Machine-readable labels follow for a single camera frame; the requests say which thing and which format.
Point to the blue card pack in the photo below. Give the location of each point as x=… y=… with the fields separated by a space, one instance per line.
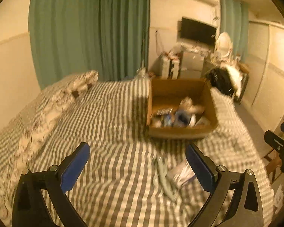
x=164 y=111

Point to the white curved plastic hanger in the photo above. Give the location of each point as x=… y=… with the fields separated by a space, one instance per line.
x=166 y=184

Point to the small silver refrigerator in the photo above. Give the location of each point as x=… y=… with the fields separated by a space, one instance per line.
x=191 y=65

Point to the green curtain left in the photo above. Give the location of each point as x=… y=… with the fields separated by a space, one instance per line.
x=74 y=36

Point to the clear plastic bag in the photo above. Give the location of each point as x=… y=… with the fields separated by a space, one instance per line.
x=181 y=175

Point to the brown stool teal seat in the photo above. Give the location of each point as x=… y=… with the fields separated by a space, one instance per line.
x=272 y=161

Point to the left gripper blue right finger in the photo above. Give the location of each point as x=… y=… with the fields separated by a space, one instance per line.
x=203 y=167

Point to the black wall television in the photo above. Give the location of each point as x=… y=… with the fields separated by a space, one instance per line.
x=197 y=31

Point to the white suitcase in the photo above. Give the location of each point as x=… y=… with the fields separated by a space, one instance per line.
x=170 y=67

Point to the green curtain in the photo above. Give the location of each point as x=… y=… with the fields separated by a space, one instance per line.
x=74 y=36
x=234 y=21

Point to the white blue round bottle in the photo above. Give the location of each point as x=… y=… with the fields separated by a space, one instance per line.
x=182 y=119

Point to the green curtain right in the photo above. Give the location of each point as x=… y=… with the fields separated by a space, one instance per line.
x=234 y=21

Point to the white oval vanity mirror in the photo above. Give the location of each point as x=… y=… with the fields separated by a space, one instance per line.
x=223 y=45

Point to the brown cardboard box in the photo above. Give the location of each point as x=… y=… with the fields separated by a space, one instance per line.
x=168 y=94

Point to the grey checkered bed sheet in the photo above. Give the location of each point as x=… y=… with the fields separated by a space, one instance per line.
x=119 y=185

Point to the grey squeeze tube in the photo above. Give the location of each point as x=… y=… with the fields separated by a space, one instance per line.
x=203 y=121

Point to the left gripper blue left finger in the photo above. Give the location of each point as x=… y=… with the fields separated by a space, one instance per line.
x=72 y=166

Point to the beige lace cloth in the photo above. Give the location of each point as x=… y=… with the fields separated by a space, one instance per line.
x=188 y=105

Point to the white louvered wardrobe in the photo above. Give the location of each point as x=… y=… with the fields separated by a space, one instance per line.
x=264 y=94

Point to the patterned white pillow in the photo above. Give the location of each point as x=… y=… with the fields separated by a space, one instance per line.
x=22 y=139

